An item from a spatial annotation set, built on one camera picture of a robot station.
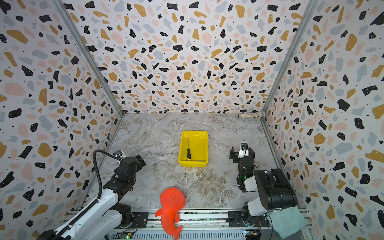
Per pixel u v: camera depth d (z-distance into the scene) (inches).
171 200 28.3
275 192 17.7
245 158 30.8
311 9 28.2
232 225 28.8
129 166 24.7
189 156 37.7
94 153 23.3
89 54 33.9
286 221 28.8
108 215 23.3
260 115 47.5
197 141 41.6
